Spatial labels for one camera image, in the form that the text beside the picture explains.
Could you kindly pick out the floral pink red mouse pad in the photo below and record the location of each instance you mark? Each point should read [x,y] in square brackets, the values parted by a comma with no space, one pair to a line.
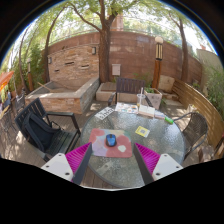
[100,148]

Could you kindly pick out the thick forked tree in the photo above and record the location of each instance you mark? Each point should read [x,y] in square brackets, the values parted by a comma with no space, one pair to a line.
[104,56]

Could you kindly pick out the black wall lantern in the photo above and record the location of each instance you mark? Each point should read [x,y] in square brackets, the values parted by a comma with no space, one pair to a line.
[93,50]
[49,60]

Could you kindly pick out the brown wicker metal chair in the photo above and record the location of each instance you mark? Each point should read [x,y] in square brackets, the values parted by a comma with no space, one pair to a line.
[196,128]

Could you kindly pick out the colourful printed sheet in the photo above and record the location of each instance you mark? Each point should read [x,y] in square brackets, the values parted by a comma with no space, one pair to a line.
[126,108]

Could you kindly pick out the grey wall utility box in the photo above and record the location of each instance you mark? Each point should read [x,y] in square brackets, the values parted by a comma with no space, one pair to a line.
[116,69]

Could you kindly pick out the pale square planter box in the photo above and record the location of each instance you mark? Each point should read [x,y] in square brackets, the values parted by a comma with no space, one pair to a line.
[154,98]

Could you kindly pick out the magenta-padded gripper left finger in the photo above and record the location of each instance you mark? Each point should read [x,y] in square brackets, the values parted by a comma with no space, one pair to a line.
[58,164]

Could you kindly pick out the wooden slat fence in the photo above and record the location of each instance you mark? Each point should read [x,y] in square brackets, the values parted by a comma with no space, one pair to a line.
[196,100]

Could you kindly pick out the small green tube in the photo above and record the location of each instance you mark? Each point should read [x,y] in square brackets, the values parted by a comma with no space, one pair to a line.
[169,120]

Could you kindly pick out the black slatted patio chair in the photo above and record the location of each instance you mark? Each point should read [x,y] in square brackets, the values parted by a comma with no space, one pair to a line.
[65,140]

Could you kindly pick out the slim straight tree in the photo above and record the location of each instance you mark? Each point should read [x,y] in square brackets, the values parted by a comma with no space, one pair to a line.
[184,56]

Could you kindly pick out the raised stone garden bed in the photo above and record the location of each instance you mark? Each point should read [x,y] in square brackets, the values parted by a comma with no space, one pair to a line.
[83,96]

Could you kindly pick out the yellow square card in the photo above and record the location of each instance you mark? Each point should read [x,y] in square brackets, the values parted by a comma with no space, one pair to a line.
[142,131]

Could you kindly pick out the clear plastic cup with straw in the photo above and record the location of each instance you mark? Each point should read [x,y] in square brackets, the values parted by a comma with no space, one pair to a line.
[140,100]

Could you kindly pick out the blue and black computer mouse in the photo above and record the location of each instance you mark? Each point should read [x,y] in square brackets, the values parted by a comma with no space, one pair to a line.
[111,140]

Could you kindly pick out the low concrete planter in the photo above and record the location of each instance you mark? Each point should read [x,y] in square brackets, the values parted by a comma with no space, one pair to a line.
[105,91]

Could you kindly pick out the dark wooden slatted chair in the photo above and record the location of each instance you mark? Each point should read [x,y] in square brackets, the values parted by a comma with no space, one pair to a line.
[128,86]

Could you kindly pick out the orange parasol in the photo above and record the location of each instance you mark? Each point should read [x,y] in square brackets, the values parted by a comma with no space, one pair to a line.
[5,80]

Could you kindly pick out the white licence plate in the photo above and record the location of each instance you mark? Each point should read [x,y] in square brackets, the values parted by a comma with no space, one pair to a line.
[104,113]

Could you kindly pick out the thin white book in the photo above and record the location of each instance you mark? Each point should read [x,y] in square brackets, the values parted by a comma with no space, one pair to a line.
[159,115]

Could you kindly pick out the black backpack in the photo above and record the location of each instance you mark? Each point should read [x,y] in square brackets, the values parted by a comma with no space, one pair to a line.
[40,131]

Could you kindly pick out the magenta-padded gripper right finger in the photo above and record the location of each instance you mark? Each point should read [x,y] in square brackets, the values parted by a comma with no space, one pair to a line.
[165,165]

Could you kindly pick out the beige stone slab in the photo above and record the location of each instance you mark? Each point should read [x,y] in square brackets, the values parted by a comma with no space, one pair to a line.
[166,83]

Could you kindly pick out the wooden garden lamp post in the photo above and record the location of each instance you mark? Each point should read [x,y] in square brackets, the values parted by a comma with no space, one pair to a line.
[156,70]

